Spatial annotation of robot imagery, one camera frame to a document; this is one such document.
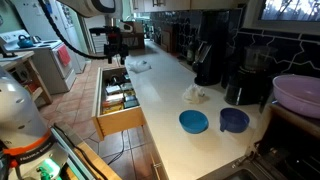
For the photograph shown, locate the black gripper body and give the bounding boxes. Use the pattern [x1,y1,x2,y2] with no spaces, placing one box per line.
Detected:
[103,32,130,58]

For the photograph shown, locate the cardboard box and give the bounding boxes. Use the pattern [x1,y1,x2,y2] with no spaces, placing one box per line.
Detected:
[119,20,146,51]

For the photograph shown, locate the small white box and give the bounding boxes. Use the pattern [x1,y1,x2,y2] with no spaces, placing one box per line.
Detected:
[105,84,122,96]

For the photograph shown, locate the orange and white box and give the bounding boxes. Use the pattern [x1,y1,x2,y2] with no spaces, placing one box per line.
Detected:
[102,92,125,108]

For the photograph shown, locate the dark blue box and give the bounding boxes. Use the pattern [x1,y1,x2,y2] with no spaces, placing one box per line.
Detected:
[122,94,140,110]

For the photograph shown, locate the wooden drawer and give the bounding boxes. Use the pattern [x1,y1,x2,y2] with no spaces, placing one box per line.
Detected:
[91,66,147,141]

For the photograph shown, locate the white slatted vent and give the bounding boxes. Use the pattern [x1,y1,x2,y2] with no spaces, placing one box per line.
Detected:
[90,33,110,54]

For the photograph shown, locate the white plastic bag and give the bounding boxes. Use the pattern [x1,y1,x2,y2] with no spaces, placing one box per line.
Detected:
[127,59,152,74]

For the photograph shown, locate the white refrigerator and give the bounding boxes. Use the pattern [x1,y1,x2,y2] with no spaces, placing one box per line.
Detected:
[13,0,88,75]

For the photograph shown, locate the red towel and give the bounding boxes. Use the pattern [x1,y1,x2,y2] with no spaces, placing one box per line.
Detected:
[56,45,72,67]

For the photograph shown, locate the brown wooden board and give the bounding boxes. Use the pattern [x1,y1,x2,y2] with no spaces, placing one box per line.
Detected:
[161,24,178,53]

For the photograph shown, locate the white stove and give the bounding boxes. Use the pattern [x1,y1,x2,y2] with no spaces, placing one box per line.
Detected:
[0,29,78,95]

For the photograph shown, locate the dark bottle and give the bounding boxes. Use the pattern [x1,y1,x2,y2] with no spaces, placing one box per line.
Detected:
[185,37,196,66]

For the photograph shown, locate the wooden cart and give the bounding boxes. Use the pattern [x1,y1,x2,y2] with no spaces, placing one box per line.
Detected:
[0,50,54,108]

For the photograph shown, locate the teal kettle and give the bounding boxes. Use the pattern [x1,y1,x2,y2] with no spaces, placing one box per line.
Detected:
[16,34,35,49]

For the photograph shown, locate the blue bowl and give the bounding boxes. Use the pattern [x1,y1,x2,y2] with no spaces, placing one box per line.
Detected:
[178,109,210,135]

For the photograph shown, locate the black blender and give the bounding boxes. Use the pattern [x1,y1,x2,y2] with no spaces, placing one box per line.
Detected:
[224,45,278,107]

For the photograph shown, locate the metal sink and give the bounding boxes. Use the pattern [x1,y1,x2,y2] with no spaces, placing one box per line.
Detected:
[196,156,278,180]

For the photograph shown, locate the window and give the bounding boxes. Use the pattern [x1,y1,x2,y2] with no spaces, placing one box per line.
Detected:
[243,0,320,34]

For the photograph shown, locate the purple bowl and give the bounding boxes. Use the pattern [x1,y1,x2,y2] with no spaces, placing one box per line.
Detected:
[272,74,320,120]

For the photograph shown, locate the black dish rack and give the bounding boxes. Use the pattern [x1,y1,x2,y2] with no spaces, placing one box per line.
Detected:
[254,114,320,180]

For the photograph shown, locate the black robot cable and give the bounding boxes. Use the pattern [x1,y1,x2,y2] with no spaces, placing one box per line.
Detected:
[37,0,108,61]

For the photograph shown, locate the black floor cable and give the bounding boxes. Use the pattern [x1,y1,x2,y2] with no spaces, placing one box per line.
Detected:
[106,129,126,166]

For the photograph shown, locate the wooden robot mount platform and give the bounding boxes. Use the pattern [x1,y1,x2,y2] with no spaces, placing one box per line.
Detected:
[51,122,122,180]

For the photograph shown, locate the metal cabinet handle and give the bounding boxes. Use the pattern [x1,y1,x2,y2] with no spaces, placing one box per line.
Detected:
[150,161,163,180]

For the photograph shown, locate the dark blue handled cup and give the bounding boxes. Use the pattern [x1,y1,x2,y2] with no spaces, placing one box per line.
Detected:
[219,107,251,134]

